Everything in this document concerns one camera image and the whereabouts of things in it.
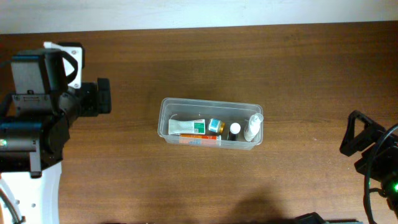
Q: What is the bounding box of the white spray bottle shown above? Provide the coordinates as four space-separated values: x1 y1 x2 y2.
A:
244 113 264 142

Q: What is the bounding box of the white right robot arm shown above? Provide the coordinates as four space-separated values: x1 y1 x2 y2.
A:
340 110 397 223

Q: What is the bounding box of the orange medicine box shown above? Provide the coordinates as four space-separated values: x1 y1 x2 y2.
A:
179 134 221 146

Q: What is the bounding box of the white green medicine tube box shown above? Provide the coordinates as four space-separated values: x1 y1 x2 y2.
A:
169 119 206 135

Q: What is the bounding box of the dark glass bottle white cap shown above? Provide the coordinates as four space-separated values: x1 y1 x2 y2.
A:
228 123 241 141

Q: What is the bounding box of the small jar gold lid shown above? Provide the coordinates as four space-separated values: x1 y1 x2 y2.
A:
208 118 225 134

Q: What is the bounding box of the clear plastic container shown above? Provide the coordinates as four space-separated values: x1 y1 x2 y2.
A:
158 98 264 150

